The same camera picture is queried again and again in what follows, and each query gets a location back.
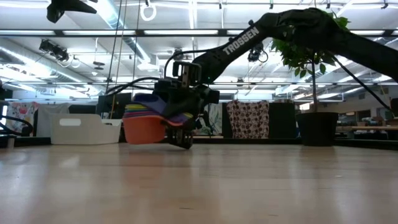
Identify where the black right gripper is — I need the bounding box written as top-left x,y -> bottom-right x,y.
154,77 -> 220,150

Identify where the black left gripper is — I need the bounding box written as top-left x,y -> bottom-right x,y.
46,0 -> 98,24

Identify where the orange measuring cup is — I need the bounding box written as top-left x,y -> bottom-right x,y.
122,114 -> 193,146

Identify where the white plastic basket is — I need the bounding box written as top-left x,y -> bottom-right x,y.
49,113 -> 123,146

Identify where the leaf print banner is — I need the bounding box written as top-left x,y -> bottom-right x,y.
198,101 -> 223,136

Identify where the brown dotted cloth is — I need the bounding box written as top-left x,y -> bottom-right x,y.
226,100 -> 271,140

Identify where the black monitor screen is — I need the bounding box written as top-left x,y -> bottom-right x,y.
97,92 -> 133,121

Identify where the round black ceiling spotlight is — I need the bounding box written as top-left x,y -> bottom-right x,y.
172,48 -> 185,62

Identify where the black partition panel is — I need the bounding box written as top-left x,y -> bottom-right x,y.
269,102 -> 297,139

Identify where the grey cloth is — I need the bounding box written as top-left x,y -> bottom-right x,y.
37,103 -> 70,123

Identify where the colourful floral cloth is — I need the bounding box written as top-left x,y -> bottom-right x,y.
6,101 -> 40,121

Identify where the black plant pot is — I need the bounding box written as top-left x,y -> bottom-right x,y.
295,111 -> 340,147

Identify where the green potted tree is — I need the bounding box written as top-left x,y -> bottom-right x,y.
270,12 -> 353,113

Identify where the wooden side table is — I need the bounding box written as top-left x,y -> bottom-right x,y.
335,125 -> 398,132

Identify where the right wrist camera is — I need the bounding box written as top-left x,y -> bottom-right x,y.
172,60 -> 203,86

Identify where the white hanging ring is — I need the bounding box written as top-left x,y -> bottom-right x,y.
139,2 -> 157,22

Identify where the black aluminium table frame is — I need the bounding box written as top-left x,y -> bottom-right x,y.
12,135 -> 398,152

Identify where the black cable loop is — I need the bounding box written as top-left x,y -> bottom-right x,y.
0,113 -> 34,138

